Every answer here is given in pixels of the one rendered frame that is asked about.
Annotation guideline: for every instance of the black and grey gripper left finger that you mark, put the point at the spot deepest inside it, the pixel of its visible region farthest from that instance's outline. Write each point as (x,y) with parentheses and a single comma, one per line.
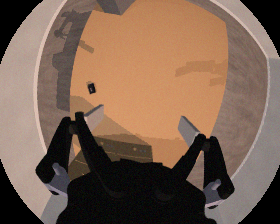
(53,168)

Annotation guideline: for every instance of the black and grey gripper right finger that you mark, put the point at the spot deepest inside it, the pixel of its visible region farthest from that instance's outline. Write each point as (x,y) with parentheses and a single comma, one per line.
(217,185)

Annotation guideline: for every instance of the brown drawer front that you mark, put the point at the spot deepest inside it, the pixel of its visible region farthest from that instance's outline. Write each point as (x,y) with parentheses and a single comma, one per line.
(76,170)
(80,157)
(134,159)
(134,150)
(108,145)

